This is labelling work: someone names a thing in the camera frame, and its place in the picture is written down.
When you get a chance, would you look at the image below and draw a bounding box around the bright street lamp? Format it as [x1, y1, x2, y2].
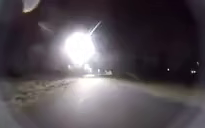
[63, 20, 103, 67]

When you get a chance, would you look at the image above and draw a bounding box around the grey asphalt road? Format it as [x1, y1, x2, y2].
[9, 75, 204, 128]

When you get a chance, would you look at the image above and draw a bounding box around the pale rough roadside verge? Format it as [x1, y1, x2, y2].
[3, 77, 78, 108]

